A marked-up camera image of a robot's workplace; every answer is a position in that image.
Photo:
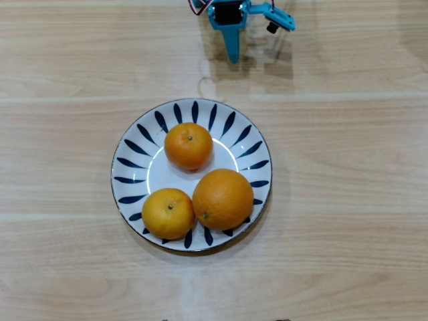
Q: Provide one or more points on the small scuffed orange fruit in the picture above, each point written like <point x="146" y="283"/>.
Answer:
<point x="189" y="147"/>

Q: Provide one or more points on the medium smooth orange fruit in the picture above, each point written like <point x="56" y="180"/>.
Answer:
<point x="168" y="214"/>

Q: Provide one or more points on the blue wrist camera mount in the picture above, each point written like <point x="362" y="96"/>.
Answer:
<point x="281" y="18"/>

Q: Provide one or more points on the large orange fruit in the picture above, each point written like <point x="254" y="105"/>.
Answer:
<point x="222" y="199"/>

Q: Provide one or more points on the white plate with blue petals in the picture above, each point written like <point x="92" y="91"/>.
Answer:
<point x="158" y="175"/>

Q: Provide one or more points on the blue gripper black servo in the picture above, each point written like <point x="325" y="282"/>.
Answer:
<point x="225" y="21"/>

